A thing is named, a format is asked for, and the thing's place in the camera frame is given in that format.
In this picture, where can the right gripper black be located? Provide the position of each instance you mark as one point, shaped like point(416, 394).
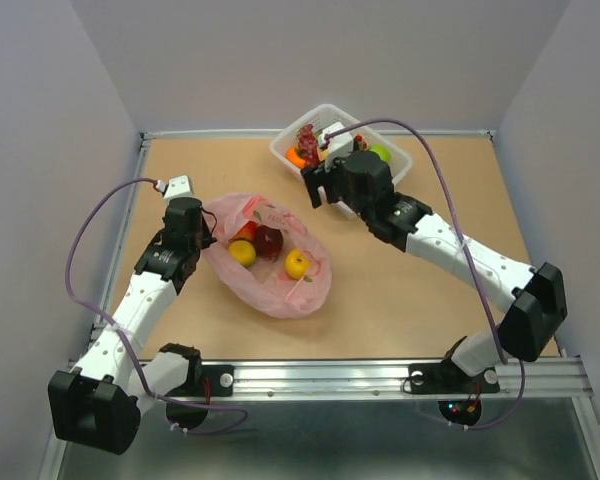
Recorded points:
point(315, 177)

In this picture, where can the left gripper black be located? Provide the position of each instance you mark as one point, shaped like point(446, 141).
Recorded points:
point(207, 238)

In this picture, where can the dark red apple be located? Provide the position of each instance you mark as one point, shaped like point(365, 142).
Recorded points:
point(268, 242)

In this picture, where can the pink plastic bag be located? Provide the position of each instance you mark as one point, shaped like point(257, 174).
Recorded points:
point(265, 285)

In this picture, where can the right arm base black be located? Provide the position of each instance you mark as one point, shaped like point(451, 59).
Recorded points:
point(462, 394)

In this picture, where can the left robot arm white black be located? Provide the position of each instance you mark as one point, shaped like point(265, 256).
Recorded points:
point(101, 401)

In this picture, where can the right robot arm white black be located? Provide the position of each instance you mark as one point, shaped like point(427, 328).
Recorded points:
point(531, 299)

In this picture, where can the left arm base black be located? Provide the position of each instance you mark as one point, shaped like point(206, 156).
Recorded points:
point(213, 381)

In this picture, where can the small orange red fruit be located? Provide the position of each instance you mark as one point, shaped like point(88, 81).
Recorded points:
point(247, 232)

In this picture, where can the yellow round fruit in bag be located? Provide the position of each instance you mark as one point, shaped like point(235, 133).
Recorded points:
point(243, 252)

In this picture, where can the purple grape bunch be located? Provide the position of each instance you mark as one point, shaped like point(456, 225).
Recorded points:
point(307, 147)

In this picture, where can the orange tangerine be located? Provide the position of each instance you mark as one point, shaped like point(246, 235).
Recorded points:
point(297, 157)

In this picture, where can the red cherries with leaves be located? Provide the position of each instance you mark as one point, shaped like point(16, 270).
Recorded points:
point(360, 143)

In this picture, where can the white plastic basket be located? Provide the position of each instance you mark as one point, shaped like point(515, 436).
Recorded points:
point(322, 116)

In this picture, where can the large green apple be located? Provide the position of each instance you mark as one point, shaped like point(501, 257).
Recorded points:
point(382, 152)

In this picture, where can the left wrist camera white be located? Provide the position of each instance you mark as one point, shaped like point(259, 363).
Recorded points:
point(177, 187)

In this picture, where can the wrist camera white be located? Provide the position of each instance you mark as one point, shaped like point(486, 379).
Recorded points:
point(177, 187)
point(339, 146)

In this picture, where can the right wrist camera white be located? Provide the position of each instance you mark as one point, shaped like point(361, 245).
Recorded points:
point(339, 146)

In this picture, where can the aluminium front rail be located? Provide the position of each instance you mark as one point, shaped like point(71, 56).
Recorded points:
point(330, 380)

